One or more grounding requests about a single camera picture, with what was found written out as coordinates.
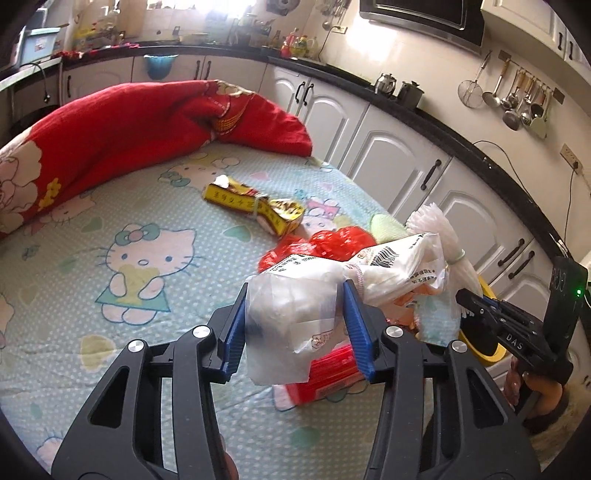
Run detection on blue hanging bin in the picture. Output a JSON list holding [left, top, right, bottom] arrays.
[[144, 54, 179, 79]]

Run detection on set of hanging metal utensils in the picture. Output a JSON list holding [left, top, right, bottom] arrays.
[[482, 60, 555, 140]]

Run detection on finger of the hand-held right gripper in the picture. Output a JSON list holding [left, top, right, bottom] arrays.
[[482, 296, 525, 324], [455, 288, 502, 333]]

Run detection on pale blue plastic packet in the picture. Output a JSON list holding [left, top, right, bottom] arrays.
[[413, 293, 462, 344]]

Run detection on white plastic bag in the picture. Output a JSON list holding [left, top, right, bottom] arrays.
[[244, 256, 347, 386]]

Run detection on small hanging kitchen tools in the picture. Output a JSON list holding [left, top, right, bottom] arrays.
[[318, 0, 349, 29]]

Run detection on white barcode package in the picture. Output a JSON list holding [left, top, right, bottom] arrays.
[[344, 233, 451, 308]]

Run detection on metal strainer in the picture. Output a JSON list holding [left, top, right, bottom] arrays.
[[457, 53, 493, 110]]

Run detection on black range hood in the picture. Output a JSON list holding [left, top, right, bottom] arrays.
[[359, 0, 485, 44]]

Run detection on black power cable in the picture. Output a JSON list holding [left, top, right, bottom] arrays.
[[473, 140, 591, 259]]

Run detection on yellow snack wrapper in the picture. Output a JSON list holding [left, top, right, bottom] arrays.
[[202, 175, 306, 238]]

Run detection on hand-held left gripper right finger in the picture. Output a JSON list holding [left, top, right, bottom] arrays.
[[342, 280, 541, 480]]

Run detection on dark lidded pot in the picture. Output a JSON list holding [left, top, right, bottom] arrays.
[[398, 80, 424, 110]]

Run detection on pale green plastic piece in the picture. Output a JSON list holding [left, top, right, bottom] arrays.
[[369, 213, 409, 243]]

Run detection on cartoon cat printed bedsheet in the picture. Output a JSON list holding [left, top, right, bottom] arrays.
[[0, 143, 444, 480]]

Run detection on row of white base cabinets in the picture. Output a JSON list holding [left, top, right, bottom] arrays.
[[9, 51, 591, 416]]

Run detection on person's right hand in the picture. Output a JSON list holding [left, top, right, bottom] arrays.
[[504, 359, 571, 435]]

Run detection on beige wall outlet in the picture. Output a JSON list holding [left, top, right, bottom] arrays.
[[560, 144, 583, 174]]

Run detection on red packet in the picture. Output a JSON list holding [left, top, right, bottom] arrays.
[[272, 344, 370, 409]]

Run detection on wall utensil rail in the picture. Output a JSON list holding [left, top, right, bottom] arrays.
[[498, 50, 565, 102]]

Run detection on person's right forearm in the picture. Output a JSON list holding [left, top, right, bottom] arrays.
[[531, 385, 588, 468]]

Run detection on person's left hand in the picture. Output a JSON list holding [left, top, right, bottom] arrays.
[[221, 436, 240, 480]]

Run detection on group of cooking oil bottles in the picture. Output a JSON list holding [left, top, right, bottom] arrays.
[[272, 28, 320, 59]]

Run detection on white wall cabinets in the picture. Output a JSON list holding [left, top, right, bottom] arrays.
[[480, 0, 591, 70]]

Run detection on black kitchen countertop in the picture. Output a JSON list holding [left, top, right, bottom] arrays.
[[0, 41, 591, 296]]

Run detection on metal teapot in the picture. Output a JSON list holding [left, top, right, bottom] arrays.
[[374, 72, 398, 99]]

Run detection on red plastic bag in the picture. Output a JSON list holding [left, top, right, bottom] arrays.
[[257, 226, 377, 273]]

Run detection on yellow trash bin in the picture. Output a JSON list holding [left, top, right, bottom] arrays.
[[462, 274, 507, 366]]

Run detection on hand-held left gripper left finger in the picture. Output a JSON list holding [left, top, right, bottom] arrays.
[[52, 282, 250, 480]]

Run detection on blue storage box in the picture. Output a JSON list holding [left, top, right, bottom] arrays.
[[18, 28, 62, 66]]

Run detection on red blanket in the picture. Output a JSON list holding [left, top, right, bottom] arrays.
[[0, 79, 315, 241]]

